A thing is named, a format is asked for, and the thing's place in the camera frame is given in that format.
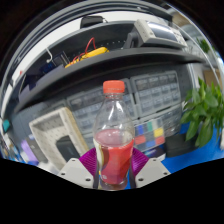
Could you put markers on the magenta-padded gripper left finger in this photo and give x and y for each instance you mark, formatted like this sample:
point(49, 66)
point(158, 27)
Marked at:
point(78, 171)

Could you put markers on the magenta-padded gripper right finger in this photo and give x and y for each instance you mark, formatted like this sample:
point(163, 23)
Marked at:
point(150, 171)

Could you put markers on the clear bottle with red drink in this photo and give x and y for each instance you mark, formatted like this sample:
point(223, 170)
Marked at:
point(113, 150)

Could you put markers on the black box with white label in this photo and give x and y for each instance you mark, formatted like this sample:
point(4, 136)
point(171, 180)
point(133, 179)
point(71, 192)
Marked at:
point(155, 152)

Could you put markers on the black rounded case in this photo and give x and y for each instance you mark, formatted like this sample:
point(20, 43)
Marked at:
point(66, 148)

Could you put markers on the clear organizer box, coloured parts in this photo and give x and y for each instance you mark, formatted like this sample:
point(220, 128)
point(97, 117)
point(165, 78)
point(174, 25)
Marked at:
point(150, 133)

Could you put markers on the grey small-parts drawer cabinet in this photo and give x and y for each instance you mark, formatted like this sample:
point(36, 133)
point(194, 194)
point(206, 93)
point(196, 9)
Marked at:
point(156, 91)
point(171, 120)
point(83, 106)
point(88, 133)

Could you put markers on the black zip case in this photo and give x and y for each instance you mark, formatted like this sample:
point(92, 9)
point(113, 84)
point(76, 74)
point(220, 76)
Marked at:
point(180, 145)

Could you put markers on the white pegboard tray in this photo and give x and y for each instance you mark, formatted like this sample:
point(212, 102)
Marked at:
point(50, 126)

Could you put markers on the green potted plant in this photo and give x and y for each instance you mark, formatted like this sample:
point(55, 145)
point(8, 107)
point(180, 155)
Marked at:
point(203, 113)

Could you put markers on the dark grey shelf unit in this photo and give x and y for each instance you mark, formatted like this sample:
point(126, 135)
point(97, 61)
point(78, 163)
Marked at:
point(116, 61)

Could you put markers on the white rack shelf unit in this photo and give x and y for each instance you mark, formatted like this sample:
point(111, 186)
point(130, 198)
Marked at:
point(203, 45)

